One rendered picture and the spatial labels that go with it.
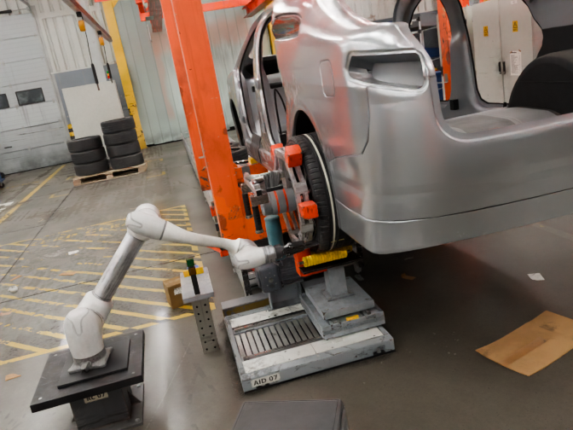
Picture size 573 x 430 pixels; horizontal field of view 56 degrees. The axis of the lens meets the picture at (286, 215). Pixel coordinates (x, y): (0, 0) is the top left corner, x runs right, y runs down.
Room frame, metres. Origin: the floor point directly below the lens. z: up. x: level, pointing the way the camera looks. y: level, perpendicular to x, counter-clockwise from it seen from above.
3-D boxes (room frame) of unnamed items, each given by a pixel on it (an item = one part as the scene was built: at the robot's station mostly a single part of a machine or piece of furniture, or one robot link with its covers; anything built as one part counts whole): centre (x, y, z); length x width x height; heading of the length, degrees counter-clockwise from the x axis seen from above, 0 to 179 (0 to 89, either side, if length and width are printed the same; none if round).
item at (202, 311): (2.94, 0.59, 0.21); 0.10 x 0.10 x 0.42; 10
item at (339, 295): (2.90, -0.21, 0.32); 0.40 x 0.30 x 0.28; 10
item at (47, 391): (2.43, 1.09, 0.15); 0.50 x 0.50 x 0.30; 11
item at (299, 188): (2.87, -0.05, 0.85); 0.54 x 0.07 x 0.54; 10
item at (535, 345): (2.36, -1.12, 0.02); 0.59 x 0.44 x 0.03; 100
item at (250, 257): (2.62, 0.23, 0.64); 0.16 x 0.13 x 0.11; 100
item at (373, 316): (2.90, -0.21, 0.13); 0.50 x 0.36 x 0.10; 10
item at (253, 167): (5.27, 0.37, 0.69); 0.52 x 0.17 x 0.35; 100
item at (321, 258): (2.77, -0.17, 0.51); 0.29 x 0.06 x 0.06; 100
